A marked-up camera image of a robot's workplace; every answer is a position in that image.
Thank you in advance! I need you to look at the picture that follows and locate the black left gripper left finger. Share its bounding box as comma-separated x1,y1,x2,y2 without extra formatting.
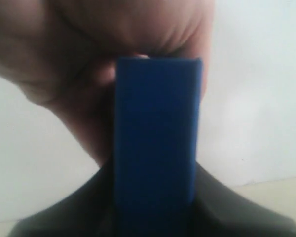
9,160,115,237

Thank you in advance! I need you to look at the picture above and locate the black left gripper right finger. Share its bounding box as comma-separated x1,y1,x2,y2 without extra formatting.
193,164,296,237

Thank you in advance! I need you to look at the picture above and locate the blue ring binder notebook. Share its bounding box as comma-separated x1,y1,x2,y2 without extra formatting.
114,58,202,237

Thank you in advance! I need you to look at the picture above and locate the person's open hand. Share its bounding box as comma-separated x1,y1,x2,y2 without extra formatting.
0,0,215,165

